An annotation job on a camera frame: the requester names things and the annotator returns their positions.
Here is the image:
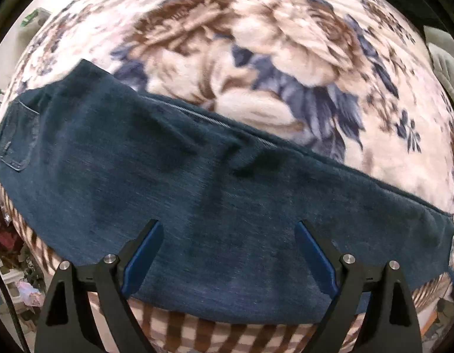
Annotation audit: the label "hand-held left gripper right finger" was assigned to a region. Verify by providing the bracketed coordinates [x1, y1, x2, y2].
[294, 221, 423, 353]

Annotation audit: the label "light grey sweatpants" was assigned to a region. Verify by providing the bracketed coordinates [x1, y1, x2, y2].
[423, 26, 454, 115]

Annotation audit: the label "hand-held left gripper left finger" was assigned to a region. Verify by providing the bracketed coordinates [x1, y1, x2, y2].
[34, 219, 164, 353]

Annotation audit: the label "pile of clothes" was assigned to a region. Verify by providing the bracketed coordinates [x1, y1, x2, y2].
[0, 187, 44, 319]

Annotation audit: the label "blue denim pants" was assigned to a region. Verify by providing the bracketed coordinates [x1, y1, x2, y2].
[0, 59, 454, 326]

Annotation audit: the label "floral bed blanket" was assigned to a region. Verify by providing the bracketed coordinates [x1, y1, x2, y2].
[0, 0, 454, 353]

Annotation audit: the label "plastic bag with green contents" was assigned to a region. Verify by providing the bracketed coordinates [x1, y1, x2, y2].
[21, 7, 51, 29]

